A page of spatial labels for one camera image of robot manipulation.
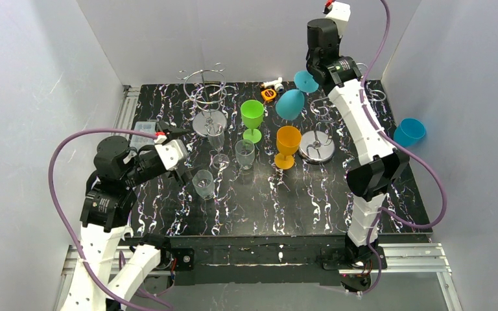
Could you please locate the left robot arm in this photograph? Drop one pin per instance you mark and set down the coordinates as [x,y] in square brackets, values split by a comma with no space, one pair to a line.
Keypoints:
[102,278]

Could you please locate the clear stemless glass centre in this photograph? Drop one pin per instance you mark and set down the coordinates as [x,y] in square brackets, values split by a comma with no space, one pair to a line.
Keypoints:
[245,153]

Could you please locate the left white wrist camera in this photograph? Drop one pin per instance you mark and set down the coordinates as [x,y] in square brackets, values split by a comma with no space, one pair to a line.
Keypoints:
[171,152]

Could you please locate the clear plastic screw box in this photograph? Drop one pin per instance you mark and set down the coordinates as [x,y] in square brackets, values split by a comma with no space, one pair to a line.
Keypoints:
[146,127]

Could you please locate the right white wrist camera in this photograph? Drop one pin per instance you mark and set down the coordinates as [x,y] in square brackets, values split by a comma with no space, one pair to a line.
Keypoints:
[338,12]

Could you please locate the orange plastic wine glass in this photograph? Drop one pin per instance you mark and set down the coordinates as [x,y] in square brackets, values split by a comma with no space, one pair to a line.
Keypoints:
[288,139]

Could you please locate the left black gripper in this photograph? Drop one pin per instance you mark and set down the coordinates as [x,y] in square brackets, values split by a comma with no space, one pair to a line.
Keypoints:
[150,151]

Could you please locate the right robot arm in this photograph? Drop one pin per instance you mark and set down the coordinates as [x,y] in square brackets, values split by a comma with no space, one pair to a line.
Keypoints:
[381,163]

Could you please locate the clear stemless glass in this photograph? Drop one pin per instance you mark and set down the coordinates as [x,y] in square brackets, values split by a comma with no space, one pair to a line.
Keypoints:
[204,184]
[245,153]

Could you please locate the blue plastic wine glass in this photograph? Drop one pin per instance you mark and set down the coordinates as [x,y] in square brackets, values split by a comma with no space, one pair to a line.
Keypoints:
[409,132]
[291,103]

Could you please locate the clear stemless glass front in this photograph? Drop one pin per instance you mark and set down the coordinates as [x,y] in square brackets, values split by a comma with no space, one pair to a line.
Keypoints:
[204,184]

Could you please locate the chrome glass rack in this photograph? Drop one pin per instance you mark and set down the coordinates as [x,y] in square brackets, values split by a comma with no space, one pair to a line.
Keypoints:
[208,90]
[317,141]

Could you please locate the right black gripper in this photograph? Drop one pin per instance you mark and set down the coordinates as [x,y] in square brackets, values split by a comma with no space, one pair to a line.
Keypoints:
[313,68]

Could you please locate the green plastic wine glass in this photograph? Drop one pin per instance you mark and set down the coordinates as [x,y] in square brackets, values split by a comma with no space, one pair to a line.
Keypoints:
[252,114]

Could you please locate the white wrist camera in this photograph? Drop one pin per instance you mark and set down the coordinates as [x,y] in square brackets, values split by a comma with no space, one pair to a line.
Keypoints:
[338,12]
[171,152]

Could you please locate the tall clear champagne flute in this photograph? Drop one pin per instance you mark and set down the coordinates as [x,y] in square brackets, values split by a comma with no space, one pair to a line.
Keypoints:
[216,138]

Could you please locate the yellow tape measure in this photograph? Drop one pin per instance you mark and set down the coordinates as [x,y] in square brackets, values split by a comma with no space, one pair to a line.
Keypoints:
[268,94]

